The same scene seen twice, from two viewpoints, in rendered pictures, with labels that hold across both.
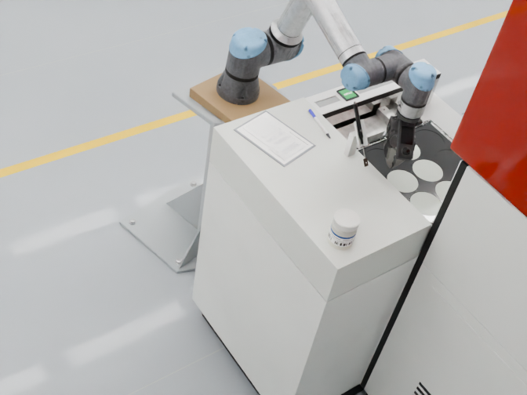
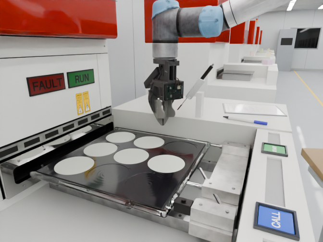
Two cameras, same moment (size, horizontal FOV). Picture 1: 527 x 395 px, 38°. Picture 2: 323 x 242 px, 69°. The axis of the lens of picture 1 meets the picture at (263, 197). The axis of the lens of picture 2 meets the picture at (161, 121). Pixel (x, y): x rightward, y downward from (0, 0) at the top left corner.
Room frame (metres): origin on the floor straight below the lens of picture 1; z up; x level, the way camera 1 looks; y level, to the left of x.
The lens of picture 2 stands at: (2.43, -0.65, 1.20)
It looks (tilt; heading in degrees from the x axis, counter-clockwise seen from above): 18 degrees down; 157
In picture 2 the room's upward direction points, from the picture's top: straight up
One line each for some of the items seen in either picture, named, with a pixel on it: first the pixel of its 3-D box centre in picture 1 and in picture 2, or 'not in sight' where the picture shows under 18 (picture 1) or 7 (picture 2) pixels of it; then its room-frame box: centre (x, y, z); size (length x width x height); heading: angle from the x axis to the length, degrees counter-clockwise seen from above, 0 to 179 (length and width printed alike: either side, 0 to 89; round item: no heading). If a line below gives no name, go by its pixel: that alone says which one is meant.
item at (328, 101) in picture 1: (370, 100); (269, 206); (2.15, -0.30, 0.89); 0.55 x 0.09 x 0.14; 133
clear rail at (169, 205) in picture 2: (390, 136); (192, 170); (1.98, -0.37, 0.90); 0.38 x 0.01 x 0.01; 133
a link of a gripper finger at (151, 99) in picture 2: not in sight; (155, 98); (1.76, -0.39, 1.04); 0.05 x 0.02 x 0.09; 96
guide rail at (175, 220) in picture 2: not in sight; (128, 205); (1.97, -0.54, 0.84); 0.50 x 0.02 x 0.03; 43
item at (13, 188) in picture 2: not in sight; (71, 146); (1.70, -0.65, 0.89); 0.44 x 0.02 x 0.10; 133
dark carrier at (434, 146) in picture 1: (427, 171); (131, 156); (1.84, -0.50, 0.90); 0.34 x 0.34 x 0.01; 43
